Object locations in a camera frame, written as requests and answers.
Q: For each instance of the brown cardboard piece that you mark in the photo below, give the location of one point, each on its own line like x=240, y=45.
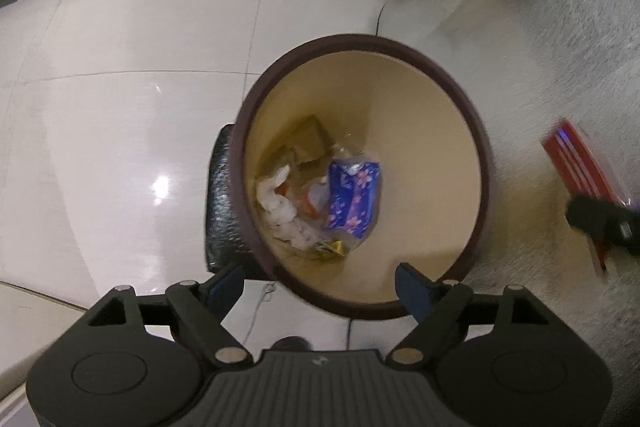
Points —
x=312, y=139

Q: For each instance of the red striped packet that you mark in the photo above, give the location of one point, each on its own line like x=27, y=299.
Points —
x=580, y=167

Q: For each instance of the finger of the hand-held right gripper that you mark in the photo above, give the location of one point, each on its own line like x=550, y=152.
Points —
x=600, y=219

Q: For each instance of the crumpled white tissue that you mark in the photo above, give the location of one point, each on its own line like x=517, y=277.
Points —
x=285, y=217

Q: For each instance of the black textured bag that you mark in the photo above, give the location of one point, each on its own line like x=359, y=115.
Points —
x=225, y=207

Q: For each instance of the dark rounded object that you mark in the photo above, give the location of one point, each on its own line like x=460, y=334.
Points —
x=292, y=344

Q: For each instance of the brown rimmed beige trash bin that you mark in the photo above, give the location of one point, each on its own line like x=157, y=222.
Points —
x=415, y=132

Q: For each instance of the silver foil mat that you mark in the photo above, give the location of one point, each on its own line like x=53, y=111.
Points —
x=550, y=57

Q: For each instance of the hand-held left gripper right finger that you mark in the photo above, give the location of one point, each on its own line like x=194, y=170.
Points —
x=412, y=292

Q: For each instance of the blue floral plastic packet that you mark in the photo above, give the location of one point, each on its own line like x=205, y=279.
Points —
x=352, y=199

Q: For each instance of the gold foil wrapper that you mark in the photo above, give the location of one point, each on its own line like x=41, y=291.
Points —
x=330, y=249

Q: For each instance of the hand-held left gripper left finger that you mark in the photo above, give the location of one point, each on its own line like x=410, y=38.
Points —
x=225, y=292

